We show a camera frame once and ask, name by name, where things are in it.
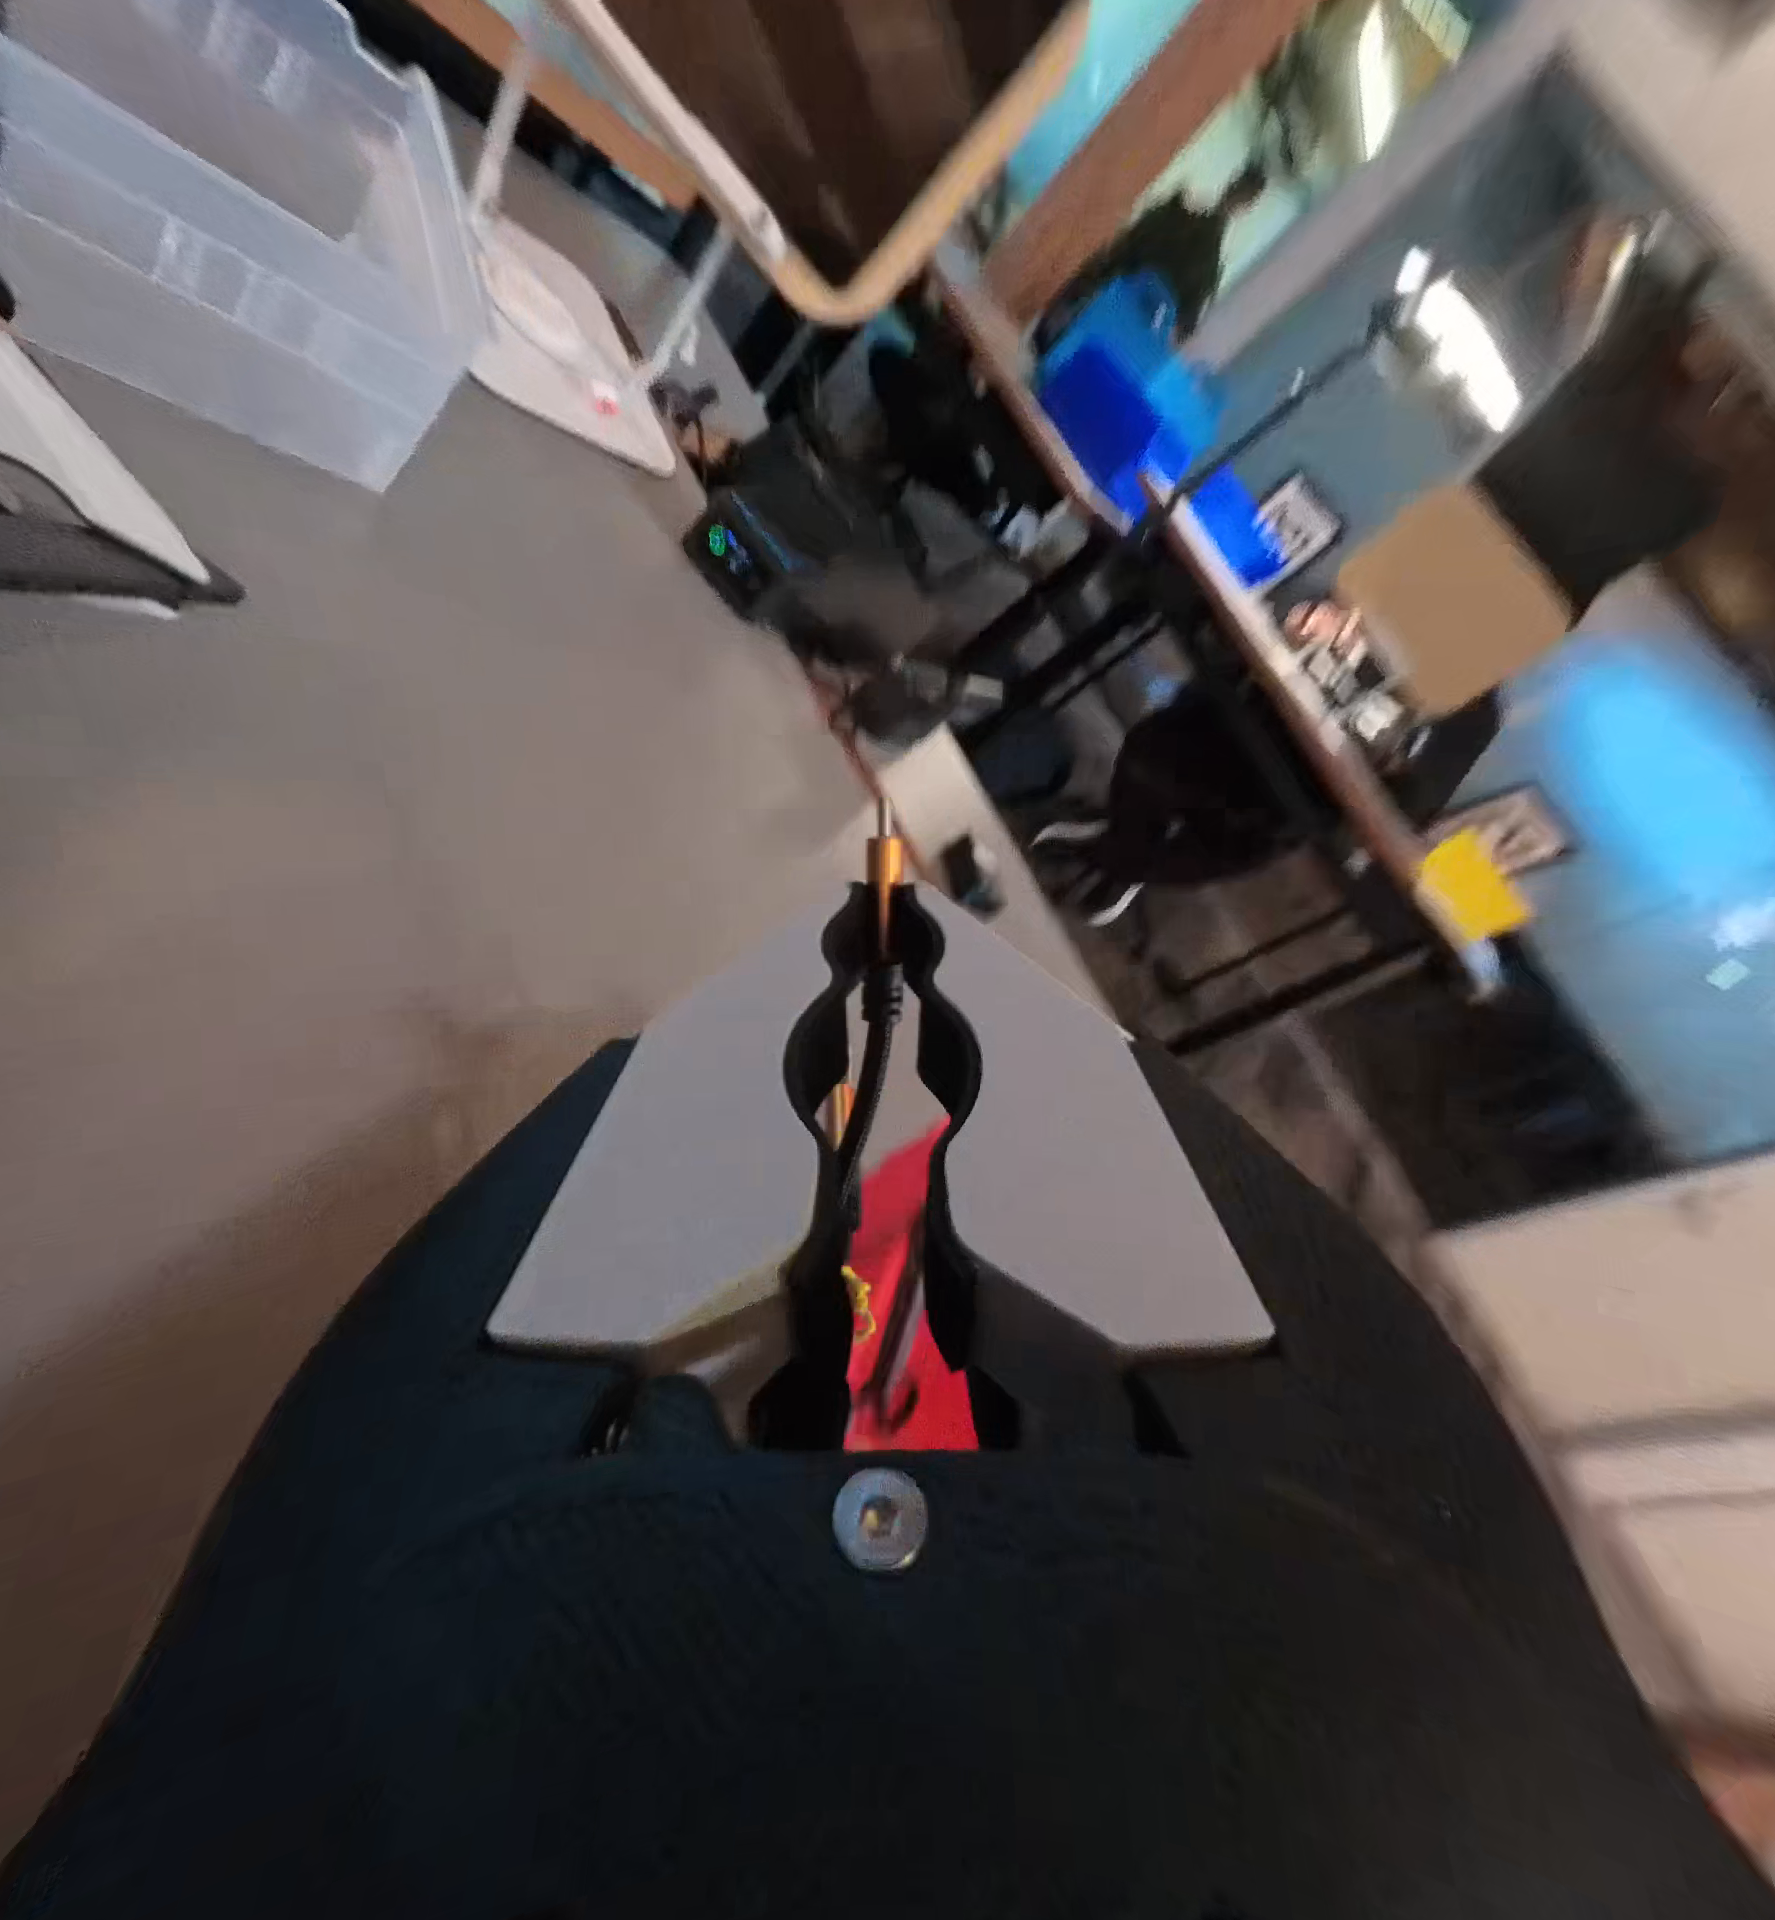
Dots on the beige rounded panel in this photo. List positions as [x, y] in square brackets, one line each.
[1457, 594]

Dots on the yellow plastic bin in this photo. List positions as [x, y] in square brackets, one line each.
[1472, 886]

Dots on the black light stand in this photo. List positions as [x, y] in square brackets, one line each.
[1277, 404]

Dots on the wooden post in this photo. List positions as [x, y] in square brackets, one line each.
[1127, 166]

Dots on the wood-edged desk with black legs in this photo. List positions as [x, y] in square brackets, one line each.
[1248, 600]

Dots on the small black box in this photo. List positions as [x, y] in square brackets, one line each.
[970, 873]

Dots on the clear plastic storage bin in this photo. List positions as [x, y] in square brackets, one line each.
[196, 224]

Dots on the red plastic bin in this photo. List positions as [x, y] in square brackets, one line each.
[902, 1304]

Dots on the glass partition window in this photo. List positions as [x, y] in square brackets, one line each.
[1652, 751]

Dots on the framed printed tag sign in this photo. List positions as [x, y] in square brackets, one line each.
[1298, 521]
[1518, 832]

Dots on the black square panel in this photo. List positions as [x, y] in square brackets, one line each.
[1592, 481]

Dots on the black power station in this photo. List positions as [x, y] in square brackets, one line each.
[766, 548]

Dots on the white mirror stand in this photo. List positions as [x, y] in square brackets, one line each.
[556, 346]

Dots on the stack of blue bins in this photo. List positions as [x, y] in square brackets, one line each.
[1127, 404]

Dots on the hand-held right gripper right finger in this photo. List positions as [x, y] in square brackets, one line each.
[1097, 1184]

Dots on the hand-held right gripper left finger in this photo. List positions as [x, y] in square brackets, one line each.
[663, 1184]

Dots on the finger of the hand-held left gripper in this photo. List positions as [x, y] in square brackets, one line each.
[61, 435]

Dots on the wood-framed mirror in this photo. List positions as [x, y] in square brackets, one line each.
[827, 136]

